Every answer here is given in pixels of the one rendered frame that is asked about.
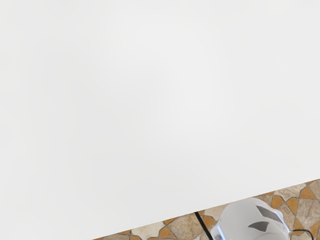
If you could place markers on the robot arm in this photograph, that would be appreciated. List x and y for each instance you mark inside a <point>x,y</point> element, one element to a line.
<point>240,220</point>

